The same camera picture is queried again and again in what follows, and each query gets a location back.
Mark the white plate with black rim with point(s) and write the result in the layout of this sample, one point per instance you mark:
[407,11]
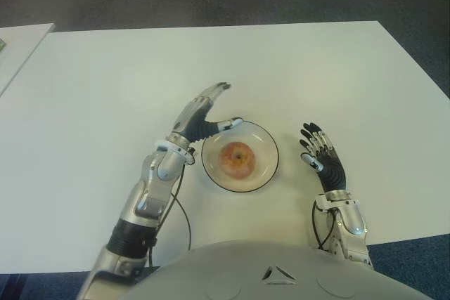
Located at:
[263,142]

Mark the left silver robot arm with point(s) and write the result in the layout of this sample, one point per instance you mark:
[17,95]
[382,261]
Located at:
[151,191]

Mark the grey robot torso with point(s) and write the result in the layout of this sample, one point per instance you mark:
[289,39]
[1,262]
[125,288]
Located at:
[274,272]

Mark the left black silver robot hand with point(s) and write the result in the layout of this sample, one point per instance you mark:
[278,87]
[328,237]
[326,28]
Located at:
[197,121]

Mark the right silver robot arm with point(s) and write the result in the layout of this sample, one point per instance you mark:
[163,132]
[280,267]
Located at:
[349,222]

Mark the white side table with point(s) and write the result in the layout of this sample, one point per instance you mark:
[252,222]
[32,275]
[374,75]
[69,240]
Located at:
[21,54]

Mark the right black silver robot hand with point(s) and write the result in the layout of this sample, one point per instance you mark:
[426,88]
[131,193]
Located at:
[332,170]

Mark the red yellow apple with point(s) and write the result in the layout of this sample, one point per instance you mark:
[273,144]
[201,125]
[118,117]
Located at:
[237,159]

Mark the green item on side table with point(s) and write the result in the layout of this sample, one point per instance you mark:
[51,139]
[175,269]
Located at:
[1,44]

